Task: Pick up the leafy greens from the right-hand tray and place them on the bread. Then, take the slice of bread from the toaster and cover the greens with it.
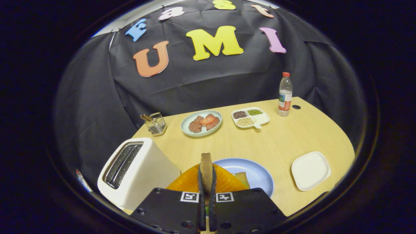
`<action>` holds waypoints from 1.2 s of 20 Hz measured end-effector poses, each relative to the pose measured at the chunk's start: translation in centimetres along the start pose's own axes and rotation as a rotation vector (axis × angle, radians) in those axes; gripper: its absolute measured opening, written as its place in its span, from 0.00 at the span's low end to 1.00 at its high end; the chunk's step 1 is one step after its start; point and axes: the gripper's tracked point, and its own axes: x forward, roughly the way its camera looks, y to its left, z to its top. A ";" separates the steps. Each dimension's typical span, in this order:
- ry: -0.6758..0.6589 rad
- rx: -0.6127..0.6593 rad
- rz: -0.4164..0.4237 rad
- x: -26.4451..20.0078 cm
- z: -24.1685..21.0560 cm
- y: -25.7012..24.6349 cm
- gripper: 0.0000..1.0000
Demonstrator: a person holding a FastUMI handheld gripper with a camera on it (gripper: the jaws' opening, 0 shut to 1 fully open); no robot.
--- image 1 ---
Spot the white square plate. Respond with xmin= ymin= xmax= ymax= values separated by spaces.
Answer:
xmin=291 ymin=151 xmax=332 ymax=191

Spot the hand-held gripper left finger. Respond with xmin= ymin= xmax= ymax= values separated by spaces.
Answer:
xmin=130 ymin=164 xmax=207 ymax=234

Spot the square toast slice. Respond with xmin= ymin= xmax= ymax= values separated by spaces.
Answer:
xmin=235 ymin=172 xmax=251 ymax=189

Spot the pale green round plate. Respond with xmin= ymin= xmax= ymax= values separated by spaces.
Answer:
xmin=180 ymin=110 xmax=223 ymax=137

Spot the wire mesh utensil basket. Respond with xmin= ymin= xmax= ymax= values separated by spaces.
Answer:
xmin=145 ymin=112 xmax=167 ymax=136

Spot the white divided dish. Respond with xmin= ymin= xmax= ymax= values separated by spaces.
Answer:
xmin=231 ymin=107 xmax=270 ymax=129

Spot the brown meat slice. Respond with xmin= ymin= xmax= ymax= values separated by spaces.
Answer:
xmin=205 ymin=113 xmax=220 ymax=131
xmin=188 ymin=116 xmax=204 ymax=133

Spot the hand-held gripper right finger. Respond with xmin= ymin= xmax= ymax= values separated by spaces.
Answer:
xmin=209 ymin=164 xmax=288 ymax=234

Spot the clear plastic water bottle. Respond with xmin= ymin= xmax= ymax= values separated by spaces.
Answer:
xmin=277 ymin=72 xmax=293 ymax=117

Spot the black backdrop cloth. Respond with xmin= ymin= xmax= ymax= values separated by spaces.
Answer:
xmin=54 ymin=0 xmax=366 ymax=195

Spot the white toaster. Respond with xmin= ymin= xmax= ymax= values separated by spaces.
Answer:
xmin=97 ymin=137 xmax=181 ymax=211

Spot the brown bread slice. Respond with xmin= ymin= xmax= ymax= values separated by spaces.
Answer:
xmin=200 ymin=153 xmax=213 ymax=205

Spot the blue round plate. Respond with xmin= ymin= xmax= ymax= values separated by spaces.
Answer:
xmin=213 ymin=158 xmax=274 ymax=198

